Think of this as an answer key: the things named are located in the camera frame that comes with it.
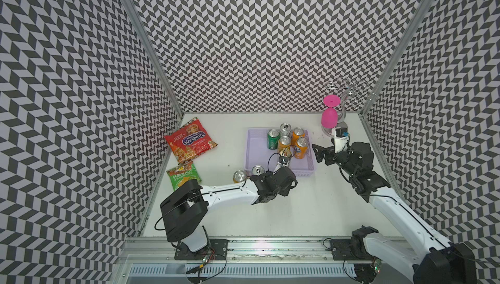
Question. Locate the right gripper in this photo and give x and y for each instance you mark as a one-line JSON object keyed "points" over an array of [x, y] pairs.
{"points": [[329, 151]]}

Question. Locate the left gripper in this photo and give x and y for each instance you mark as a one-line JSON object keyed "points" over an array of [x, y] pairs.
{"points": [[284, 192]]}

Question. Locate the silver tall can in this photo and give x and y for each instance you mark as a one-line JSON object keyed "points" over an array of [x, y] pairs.
{"points": [[258, 170]]}

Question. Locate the lilac plastic basket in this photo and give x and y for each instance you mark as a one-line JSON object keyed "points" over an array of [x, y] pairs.
{"points": [[257, 153]]}

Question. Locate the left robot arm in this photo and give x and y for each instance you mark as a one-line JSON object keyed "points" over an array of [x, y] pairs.
{"points": [[183, 211]]}

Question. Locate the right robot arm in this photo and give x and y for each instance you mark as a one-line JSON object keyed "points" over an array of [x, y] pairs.
{"points": [[432, 258]]}

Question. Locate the orange Fanta can right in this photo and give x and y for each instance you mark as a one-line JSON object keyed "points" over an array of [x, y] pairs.
{"points": [[301, 147]]}

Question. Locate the orange fanta can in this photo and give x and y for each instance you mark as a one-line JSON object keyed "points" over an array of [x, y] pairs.
{"points": [[301, 147], [284, 142], [297, 133]]}

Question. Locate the pink wine glass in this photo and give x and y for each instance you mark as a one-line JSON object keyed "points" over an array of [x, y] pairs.
{"points": [[330, 117]]}

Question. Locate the green gold-top can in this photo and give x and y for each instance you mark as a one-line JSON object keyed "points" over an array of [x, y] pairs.
{"points": [[286, 153]]}

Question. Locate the orange Fanta can back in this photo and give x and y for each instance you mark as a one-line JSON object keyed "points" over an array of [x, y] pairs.
{"points": [[297, 133]]}

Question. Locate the orange Fanta can middle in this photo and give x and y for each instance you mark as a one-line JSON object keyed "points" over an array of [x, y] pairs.
{"points": [[284, 142]]}

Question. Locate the white patterned can back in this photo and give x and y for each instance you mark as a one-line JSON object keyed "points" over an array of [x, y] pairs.
{"points": [[285, 130]]}

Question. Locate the green can back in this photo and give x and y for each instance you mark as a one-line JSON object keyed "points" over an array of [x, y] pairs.
{"points": [[273, 137]]}

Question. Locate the green snack bag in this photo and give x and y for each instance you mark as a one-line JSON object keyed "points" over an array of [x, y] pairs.
{"points": [[183, 173]]}

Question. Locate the red candy bag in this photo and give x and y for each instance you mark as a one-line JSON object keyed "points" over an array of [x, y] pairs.
{"points": [[190, 141]]}

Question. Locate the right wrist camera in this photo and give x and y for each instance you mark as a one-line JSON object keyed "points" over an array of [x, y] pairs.
{"points": [[341, 139]]}

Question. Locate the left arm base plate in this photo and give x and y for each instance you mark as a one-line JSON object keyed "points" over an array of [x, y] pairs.
{"points": [[215, 250]]}

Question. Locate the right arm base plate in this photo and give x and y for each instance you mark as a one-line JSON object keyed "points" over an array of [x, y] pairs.
{"points": [[348, 250]]}

